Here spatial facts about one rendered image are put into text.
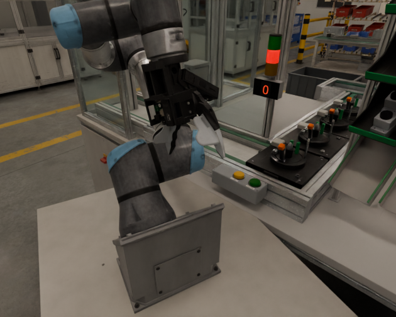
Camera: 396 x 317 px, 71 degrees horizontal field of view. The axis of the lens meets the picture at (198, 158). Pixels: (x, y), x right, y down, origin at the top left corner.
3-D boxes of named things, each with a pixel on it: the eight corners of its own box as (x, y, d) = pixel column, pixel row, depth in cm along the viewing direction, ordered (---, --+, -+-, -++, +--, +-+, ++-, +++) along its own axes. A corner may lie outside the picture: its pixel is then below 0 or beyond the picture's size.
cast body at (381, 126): (384, 141, 78) (387, 123, 73) (369, 135, 81) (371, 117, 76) (402, 124, 80) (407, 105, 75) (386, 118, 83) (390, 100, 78)
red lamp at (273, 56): (274, 63, 110) (276, 51, 108) (263, 62, 113) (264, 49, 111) (280, 61, 113) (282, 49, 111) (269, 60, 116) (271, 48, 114)
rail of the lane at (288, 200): (302, 224, 96) (308, 199, 91) (144, 143, 148) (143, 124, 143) (308, 216, 100) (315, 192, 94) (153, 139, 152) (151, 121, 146)
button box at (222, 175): (256, 205, 99) (258, 191, 95) (211, 182, 111) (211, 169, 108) (266, 196, 103) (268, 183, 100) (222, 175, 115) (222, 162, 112)
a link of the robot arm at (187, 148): (161, 189, 80) (115, 53, 100) (209, 174, 83) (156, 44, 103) (158, 175, 69) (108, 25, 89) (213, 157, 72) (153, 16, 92)
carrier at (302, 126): (328, 162, 114) (336, 135, 108) (276, 144, 129) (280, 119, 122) (348, 143, 130) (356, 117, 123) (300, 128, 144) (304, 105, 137)
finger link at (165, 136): (145, 153, 60) (153, 119, 54) (165, 144, 64) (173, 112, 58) (154, 162, 59) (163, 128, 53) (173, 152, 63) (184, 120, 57)
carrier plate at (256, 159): (301, 189, 98) (302, 184, 97) (245, 165, 112) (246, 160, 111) (327, 163, 113) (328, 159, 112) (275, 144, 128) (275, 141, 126)
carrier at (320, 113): (348, 142, 130) (356, 117, 123) (300, 127, 144) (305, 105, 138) (364, 127, 145) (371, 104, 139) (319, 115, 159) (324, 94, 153)
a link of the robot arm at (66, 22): (79, 44, 94) (38, -12, 48) (111, 38, 96) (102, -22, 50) (91, 79, 97) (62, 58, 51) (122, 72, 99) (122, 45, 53)
